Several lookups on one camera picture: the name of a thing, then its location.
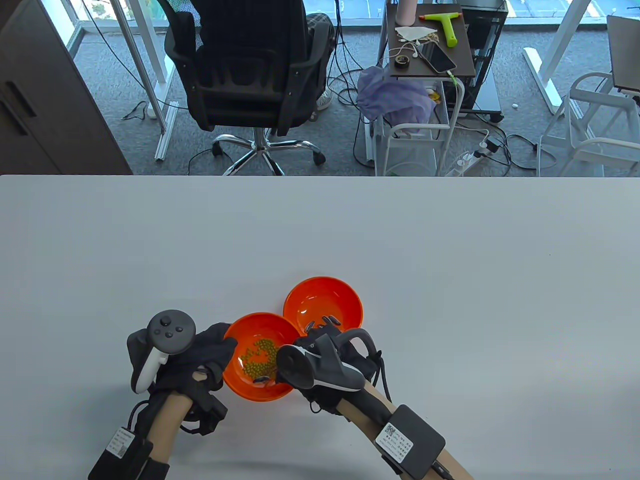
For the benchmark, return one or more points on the purple cloth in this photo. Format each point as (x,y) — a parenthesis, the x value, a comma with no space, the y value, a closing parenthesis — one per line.
(395,97)

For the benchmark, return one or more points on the orange plastic bowl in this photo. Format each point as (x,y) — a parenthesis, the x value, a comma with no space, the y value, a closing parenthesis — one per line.
(325,297)

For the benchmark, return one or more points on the pile of sunflower seeds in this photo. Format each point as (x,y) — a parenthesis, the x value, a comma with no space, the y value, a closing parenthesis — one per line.
(260,381)

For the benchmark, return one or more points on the grey right hand controller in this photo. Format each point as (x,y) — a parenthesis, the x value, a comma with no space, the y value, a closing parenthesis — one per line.
(330,367)

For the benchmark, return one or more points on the yellow small object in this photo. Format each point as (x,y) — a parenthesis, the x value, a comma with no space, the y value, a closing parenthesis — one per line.
(434,96)

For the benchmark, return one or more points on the pink cup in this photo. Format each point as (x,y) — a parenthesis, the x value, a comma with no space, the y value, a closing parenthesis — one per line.
(406,12)

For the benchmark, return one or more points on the white metal chair frame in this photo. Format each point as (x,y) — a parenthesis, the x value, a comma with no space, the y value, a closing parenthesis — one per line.
(607,100)

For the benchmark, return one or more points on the person's right hand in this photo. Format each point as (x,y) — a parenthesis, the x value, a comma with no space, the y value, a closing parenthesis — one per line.
(362,365)

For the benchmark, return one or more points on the white face mask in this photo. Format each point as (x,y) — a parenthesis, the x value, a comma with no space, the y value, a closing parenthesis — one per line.
(412,33)

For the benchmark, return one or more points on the black right wrist sensor box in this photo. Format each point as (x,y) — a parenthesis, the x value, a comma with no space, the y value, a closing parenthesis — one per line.
(420,435)

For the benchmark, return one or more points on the person's left hand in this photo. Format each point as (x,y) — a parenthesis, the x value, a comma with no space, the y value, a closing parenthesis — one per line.
(210,345)

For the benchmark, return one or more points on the dark brown cabinet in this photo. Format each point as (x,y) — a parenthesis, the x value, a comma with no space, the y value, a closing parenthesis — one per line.
(40,100)

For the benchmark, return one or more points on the grey left hand controller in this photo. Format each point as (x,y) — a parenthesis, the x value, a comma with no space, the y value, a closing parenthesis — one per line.
(170,330)

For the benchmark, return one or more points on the dark brown side table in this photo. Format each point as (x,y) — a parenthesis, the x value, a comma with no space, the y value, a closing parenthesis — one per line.
(460,60)

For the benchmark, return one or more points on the black office chair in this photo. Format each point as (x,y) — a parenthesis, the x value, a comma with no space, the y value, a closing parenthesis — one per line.
(250,65)

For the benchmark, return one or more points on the person's right forearm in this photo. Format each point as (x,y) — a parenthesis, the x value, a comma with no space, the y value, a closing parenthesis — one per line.
(370,405)

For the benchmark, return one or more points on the pile of green mung beans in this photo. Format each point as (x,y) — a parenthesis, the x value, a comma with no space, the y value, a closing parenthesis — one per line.
(257,367)

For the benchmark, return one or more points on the black power adapter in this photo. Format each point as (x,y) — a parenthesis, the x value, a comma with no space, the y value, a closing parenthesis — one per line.
(492,145)

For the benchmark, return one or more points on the grey hand controller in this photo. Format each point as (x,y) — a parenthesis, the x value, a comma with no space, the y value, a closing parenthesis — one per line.
(330,367)
(170,330)

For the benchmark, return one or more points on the black smartphone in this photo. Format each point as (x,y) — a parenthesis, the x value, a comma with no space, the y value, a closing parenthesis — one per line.
(437,57)

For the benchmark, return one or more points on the black equipment rack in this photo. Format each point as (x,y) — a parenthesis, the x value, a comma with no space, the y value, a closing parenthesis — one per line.
(487,30)

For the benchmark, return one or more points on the grey flat panel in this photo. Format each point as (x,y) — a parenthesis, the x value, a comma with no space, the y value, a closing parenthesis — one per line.
(625,50)

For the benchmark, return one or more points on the white desk frame leg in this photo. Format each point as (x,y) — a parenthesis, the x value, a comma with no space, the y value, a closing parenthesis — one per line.
(164,140)
(559,45)

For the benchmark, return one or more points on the white power strip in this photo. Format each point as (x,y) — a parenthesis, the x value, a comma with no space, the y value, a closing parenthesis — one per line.
(465,160)

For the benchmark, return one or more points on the black wrist sensor box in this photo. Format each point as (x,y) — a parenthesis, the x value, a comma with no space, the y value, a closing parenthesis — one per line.
(420,435)
(120,457)

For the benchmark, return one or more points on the black left wrist sensor box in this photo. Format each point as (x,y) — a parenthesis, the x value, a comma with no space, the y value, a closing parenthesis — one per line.
(120,457)

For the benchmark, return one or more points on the green plastic squeegee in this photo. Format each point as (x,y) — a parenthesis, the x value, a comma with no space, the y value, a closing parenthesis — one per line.
(450,30)

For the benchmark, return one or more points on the white metal cart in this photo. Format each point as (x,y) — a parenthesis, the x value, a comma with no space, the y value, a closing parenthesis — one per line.
(425,125)

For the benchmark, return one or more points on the black tape roll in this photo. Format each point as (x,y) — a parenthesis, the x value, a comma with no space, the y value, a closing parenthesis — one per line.
(396,61)

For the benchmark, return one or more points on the orange bowl with green beans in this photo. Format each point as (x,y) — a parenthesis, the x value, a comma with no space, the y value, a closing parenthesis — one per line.
(250,327)

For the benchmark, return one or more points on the person's left forearm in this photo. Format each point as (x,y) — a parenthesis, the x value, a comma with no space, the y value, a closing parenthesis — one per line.
(172,420)

